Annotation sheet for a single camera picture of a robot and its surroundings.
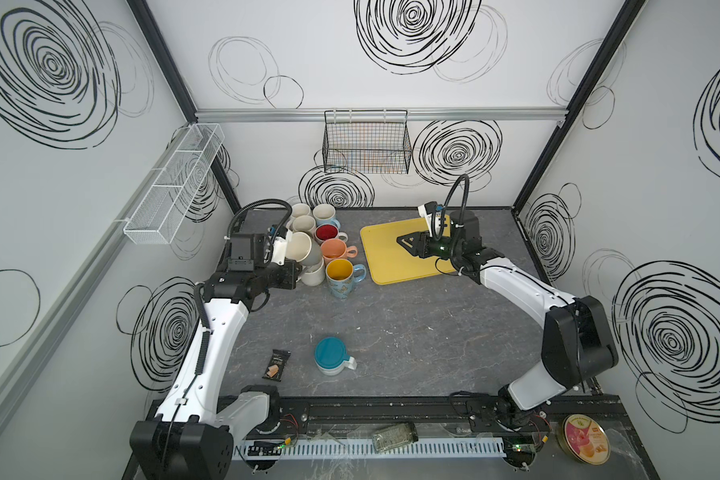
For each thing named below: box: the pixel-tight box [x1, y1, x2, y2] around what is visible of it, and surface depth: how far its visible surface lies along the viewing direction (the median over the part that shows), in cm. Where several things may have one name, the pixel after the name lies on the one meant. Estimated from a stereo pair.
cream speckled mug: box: [301, 257, 325, 286], surface depth 93 cm
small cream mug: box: [314, 223, 349, 245], surface depth 106 cm
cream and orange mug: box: [320, 238, 358, 264], surface depth 101 cm
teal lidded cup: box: [314, 336, 357, 376], surface depth 77 cm
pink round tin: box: [556, 413, 611, 466], surface depth 69 cm
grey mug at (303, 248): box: [285, 231, 323, 267], surface depth 75 cm
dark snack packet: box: [262, 349, 291, 382], surface depth 83 cm
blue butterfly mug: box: [325, 258, 367, 299], surface depth 93 cm
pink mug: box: [292, 215, 316, 232], surface depth 107 cm
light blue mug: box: [316, 215, 341, 229], surface depth 107 cm
